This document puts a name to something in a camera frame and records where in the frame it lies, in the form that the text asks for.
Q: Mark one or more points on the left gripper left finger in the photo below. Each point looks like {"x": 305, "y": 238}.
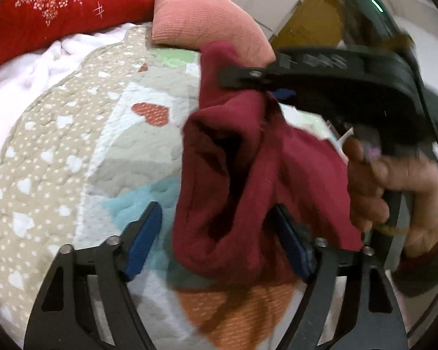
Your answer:
{"x": 84, "y": 303}

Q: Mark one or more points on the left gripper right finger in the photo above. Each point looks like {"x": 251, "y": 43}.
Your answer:
{"x": 348, "y": 303}

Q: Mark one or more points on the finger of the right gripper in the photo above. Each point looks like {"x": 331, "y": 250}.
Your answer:
{"x": 282, "y": 94}
{"x": 274, "y": 76}

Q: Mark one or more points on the dark red garment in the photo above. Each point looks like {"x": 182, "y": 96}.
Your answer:
{"x": 240, "y": 158}

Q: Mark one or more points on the right hand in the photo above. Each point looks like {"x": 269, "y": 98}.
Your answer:
{"x": 371, "y": 180}

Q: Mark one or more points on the yellow wooden door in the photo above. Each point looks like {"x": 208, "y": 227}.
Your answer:
{"x": 314, "y": 23}

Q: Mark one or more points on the patchwork heart quilt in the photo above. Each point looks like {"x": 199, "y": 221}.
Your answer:
{"x": 85, "y": 159}

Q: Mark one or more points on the white fleece blanket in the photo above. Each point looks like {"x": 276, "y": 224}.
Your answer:
{"x": 26, "y": 77}

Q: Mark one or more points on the red floral comforter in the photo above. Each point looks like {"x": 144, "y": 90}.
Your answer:
{"x": 29, "y": 25}

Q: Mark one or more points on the pink corduroy cushion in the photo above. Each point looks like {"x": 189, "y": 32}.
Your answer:
{"x": 191, "y": 24}

